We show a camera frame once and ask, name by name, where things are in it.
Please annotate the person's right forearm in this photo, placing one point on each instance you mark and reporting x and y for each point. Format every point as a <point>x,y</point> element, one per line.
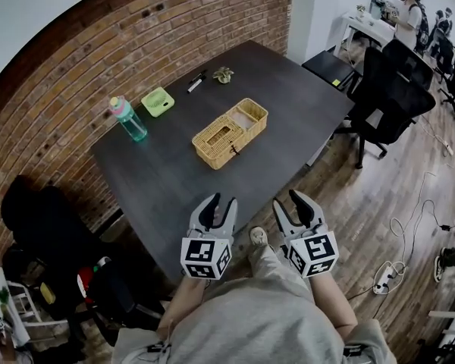
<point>333,302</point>

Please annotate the thin black pen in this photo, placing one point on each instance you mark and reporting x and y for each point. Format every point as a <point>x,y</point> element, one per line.
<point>199,75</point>

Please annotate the small green artificial plant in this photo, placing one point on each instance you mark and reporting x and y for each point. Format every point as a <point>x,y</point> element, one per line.
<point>3,295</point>

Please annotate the yellow sticky note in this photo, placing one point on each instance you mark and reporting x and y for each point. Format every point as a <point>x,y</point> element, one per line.
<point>337,82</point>

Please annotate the black side cabinet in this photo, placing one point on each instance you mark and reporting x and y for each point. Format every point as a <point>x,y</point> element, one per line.
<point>328,64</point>

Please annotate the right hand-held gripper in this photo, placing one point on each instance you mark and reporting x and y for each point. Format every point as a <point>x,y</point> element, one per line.
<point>314,252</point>

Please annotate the small potted succulent plant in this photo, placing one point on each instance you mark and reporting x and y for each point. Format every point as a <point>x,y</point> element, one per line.
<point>223,75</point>

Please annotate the black mesh office chair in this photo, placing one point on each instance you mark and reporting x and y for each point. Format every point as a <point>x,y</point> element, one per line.
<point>386,108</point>
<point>409,61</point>

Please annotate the person's light trouser leg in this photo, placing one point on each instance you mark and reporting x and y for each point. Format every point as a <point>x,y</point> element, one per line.
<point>273,267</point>

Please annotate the white side table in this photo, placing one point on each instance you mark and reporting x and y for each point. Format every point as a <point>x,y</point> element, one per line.
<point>11,324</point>

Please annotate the person's left forearm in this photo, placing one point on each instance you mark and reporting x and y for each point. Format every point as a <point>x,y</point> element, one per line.
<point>182,305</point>

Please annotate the person's grey shirt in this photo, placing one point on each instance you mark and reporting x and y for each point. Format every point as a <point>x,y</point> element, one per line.
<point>250,324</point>

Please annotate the wicker basket box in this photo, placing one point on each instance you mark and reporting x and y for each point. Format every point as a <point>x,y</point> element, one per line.
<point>220,148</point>

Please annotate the white marker pen black cap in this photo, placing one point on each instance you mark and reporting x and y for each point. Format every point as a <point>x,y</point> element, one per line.
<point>194,86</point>

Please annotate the person's beige shoe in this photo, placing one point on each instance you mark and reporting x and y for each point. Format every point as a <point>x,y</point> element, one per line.
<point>258,235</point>

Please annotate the teal water bottle pink lid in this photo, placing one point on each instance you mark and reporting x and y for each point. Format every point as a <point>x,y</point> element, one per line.
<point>132,125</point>

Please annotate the black high-back office chair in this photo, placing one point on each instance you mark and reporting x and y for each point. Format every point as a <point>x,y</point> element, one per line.
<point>41,218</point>

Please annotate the red and white soft object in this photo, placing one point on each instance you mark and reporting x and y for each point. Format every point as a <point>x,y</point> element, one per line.
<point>85,279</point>

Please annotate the green portable fan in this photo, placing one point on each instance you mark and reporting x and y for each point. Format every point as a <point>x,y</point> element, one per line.
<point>157,102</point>

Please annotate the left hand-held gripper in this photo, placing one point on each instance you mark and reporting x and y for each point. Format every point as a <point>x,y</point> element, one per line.
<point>199,250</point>

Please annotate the white desk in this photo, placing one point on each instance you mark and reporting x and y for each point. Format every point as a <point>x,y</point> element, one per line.
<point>368,27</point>

